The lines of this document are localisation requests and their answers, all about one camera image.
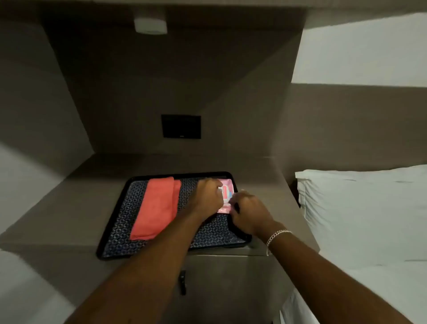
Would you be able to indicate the person's left hand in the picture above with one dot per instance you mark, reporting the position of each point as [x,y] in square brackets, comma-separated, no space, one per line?
[208,197]

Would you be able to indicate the person's right hand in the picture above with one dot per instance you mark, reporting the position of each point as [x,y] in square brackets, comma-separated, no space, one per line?
[248,212]

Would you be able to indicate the person's left fingers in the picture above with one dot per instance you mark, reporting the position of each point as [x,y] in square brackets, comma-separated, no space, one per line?
[216,190]

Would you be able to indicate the person's right fingers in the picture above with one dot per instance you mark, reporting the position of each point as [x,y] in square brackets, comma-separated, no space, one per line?
[235,208]

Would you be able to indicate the pink packet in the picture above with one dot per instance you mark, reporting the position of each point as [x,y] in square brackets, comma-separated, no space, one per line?
[226,195]

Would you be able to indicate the person's right forearm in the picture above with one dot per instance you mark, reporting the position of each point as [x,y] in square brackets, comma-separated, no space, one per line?
[327,277]

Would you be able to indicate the person's left forearm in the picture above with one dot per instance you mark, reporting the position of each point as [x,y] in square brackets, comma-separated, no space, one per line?
[140,270]

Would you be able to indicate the folded coral towel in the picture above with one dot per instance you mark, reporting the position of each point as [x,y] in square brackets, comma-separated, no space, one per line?
[155,208]

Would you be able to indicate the brown bedside cabinet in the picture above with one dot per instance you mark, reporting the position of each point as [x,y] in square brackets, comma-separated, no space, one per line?
[220,287]

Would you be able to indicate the black patterned tray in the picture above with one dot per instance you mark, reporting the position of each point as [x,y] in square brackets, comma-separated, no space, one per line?
[133,230]

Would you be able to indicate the white pillow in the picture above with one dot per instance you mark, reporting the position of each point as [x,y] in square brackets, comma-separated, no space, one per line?
[363,213]

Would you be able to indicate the white bed sheet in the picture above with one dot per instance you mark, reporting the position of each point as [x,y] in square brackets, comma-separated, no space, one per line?
[377,293]

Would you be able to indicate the black wall switch panel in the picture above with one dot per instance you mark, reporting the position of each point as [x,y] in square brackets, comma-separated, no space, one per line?
[181,126]

